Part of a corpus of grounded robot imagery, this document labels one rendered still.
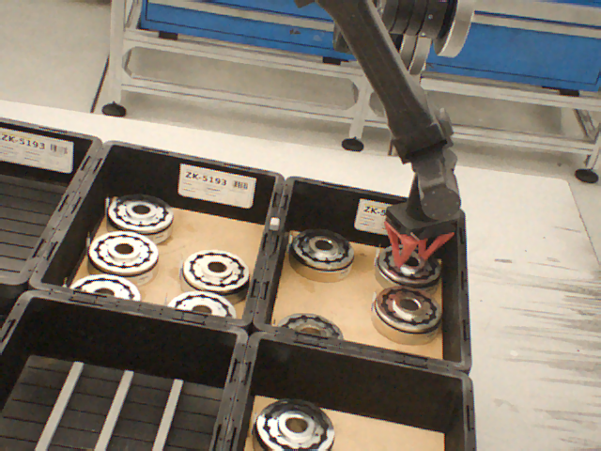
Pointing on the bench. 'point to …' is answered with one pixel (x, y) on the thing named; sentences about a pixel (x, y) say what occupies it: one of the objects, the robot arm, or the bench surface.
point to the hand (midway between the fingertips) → (410, 258)
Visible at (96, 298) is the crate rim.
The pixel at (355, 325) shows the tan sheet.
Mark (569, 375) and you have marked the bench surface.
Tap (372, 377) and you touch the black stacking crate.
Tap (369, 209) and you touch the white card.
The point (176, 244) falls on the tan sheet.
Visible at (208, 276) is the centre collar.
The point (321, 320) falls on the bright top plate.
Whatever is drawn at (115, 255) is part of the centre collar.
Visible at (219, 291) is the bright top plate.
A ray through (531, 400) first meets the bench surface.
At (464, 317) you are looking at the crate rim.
